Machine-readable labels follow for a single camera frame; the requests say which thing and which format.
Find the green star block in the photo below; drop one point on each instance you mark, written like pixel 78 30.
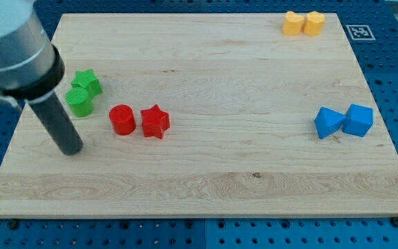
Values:
pixel 88 81

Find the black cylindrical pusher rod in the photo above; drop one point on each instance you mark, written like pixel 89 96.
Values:
pixel 57 123

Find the yellow heart block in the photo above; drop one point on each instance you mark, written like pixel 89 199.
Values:
pixel 293 23

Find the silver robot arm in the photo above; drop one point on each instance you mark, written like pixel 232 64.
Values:
pixel 30 69

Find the yellow hexagon block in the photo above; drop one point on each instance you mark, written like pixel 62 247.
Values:
pixel 314 23

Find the blue triangle block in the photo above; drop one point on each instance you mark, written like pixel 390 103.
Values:
pixel 328 121

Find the red star block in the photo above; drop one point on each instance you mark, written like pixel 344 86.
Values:
pixel 154 122

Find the red cylinder block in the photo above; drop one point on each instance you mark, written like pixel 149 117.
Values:
pixel 122 119

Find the green cylinder block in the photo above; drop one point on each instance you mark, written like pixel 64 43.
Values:
pixel 79 101

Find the wooden board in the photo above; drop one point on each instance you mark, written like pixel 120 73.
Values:
pixel 241 97

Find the blue cube block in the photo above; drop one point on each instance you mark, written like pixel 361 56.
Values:
pixel 359 120

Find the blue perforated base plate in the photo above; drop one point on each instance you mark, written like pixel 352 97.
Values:
pixel 378 60

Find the white fiducial marker tag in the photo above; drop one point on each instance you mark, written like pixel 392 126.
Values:
pixel 360 32

